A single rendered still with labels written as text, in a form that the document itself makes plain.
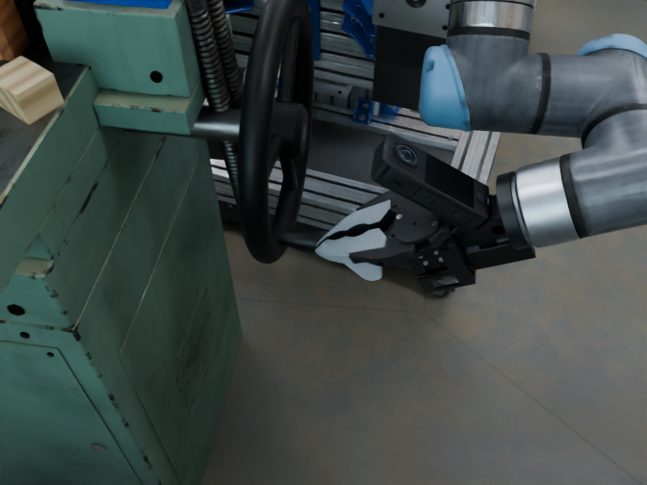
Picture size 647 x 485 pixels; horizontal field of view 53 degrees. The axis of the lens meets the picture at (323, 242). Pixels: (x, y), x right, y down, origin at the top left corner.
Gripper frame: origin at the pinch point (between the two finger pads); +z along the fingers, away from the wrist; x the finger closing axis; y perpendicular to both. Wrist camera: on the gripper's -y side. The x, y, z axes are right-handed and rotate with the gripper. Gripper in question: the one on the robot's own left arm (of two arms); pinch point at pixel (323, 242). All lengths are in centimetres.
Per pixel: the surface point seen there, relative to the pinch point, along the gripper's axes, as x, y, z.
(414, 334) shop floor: 38, 73, 24
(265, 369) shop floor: 24, 57, 52
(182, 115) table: 4.5, -17.0, 7.0
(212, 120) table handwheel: 9.0, -12.8, 8.0
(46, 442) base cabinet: -12, 13, 51
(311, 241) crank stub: 1.2, 0.6, 2.1
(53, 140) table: -3.1, -23.5, 13.7
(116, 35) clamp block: 6.5, -25.9, 8.3
